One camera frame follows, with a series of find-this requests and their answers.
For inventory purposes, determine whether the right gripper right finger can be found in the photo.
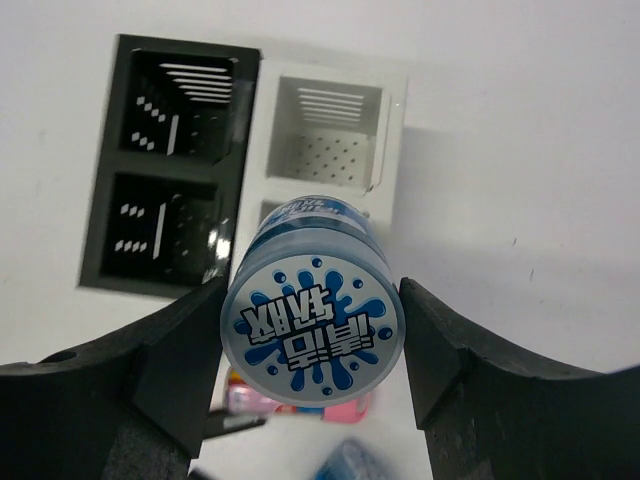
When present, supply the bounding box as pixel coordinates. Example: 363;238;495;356
400;278;639;479

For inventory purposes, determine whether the white organizer container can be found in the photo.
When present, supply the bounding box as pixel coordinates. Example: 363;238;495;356
231;60;408;269

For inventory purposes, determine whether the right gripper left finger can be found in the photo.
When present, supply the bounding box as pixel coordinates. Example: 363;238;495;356
1;278;227;479

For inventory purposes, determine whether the black organizer container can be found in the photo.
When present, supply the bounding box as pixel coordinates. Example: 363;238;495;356
79;34;262;298

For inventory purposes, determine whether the blue slime jar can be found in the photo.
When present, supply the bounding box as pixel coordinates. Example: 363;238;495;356
314;439;387;480
220;195;406;407

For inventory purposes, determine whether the pink highlighter marker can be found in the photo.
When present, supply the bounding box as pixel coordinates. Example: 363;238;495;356
203;408;267;440

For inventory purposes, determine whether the pink cylindrical tube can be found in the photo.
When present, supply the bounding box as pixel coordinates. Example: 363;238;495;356
224;368;372;424

